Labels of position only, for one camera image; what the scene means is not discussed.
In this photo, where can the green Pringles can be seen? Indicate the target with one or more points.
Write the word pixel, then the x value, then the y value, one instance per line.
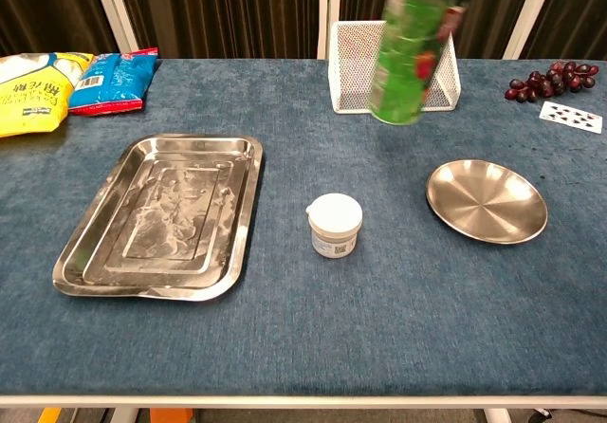
pixel 398 72

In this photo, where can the small white cup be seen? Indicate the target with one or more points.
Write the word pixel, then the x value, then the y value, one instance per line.
pixel 334 214

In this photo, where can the dark brown curtain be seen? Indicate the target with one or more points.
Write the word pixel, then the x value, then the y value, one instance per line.
pixel 498 24
pixel 213 10
pixel 42 10
pixel 583 10

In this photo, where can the dark red grape bunch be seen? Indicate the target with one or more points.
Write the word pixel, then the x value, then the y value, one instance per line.
pixel 540 84

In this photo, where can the playing card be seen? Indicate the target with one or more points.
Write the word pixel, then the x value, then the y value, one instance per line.
pixel 569 117

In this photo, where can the round stainless steel plate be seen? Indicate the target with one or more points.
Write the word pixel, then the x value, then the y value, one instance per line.
pixel 483 200

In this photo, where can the blue table cloth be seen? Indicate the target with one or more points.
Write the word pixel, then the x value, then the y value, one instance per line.
pixel 332 323

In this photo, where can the blue snack bag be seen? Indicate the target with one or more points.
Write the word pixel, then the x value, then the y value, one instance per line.
pixel 109 81

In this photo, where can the rectangular stainless steel tray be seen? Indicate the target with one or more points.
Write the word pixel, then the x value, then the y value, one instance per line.
pixel 142 252

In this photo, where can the yellow snack bag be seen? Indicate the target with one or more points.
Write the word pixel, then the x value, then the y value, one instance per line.
pixel 28 100

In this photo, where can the orange box under table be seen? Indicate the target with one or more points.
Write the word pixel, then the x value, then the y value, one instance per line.
pixel 171 416

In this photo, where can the yellow object under table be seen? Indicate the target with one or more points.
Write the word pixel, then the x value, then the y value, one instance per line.
pixel 49 416

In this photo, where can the white slanted frame post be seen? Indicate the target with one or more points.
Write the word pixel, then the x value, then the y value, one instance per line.
pixel 531 10
pixel 114 10

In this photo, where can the white table frame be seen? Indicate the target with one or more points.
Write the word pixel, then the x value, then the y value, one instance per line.
pixel 303 401

